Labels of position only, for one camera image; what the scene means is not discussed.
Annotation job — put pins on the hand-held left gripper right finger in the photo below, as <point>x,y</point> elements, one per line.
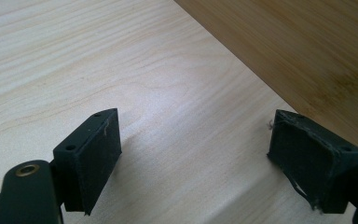
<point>310,161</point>

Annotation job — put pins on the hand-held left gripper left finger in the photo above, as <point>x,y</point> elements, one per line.
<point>87,161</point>

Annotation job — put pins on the brown wooden board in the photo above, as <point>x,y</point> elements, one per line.
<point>298,46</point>

